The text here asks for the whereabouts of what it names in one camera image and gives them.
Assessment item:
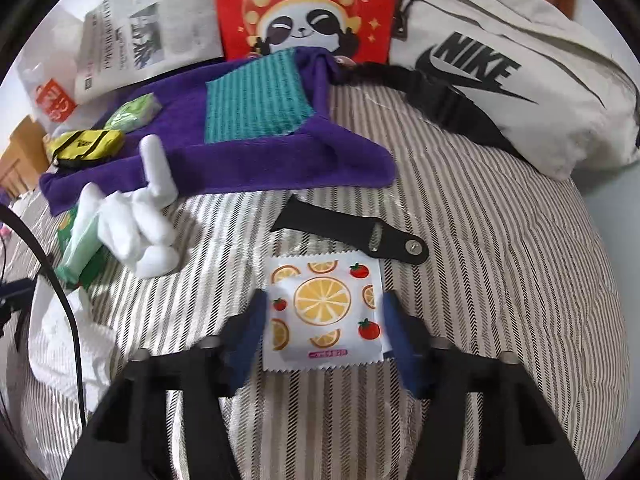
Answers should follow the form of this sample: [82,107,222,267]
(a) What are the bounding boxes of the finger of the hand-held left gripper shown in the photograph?
[0,280,38,311]

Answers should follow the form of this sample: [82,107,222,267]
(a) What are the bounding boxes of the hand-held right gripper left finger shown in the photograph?
[62,290,271,480]

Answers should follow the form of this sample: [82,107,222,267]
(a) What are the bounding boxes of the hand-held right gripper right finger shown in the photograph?
[382,292,586,480]

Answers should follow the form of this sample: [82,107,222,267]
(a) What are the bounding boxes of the white paper towel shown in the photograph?
[27,287,118,401]

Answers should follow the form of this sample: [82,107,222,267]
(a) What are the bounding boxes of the dark green foil packet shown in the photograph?
[56,207,113,291]

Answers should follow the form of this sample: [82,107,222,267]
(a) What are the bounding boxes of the fruit print wipe packet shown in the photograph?
[262,254,393,373]

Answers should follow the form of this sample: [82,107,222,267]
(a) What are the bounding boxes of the white glove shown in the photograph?
[77,135,180,279]

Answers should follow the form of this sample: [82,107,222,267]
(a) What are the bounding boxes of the small yellow bag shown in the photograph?
[45,129,125,170]

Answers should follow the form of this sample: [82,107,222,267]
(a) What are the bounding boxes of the purple towel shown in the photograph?
[39,46,398,216]

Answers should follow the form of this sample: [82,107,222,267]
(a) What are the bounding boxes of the green tissue pack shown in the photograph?
[103,94,163,133]

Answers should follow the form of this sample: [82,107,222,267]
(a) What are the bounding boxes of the teal striped cloth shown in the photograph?
[204,47,315,145]

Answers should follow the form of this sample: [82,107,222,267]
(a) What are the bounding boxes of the striped bed quilt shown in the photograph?
[0,80,631,480]

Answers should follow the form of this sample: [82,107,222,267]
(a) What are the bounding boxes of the light wooden furniture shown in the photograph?
[0,115,48,196]

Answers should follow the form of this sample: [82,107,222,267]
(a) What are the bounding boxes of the white plastic shopping bag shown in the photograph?
[17,10,101,133]

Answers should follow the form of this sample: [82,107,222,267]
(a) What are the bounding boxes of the white waist bag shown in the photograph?
[327,0,640,181]

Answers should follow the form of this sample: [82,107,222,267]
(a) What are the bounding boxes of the folded newspaper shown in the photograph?
[74,0,223,101]

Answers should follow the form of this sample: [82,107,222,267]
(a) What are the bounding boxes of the black watch strap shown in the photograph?
[270,195,431,263]

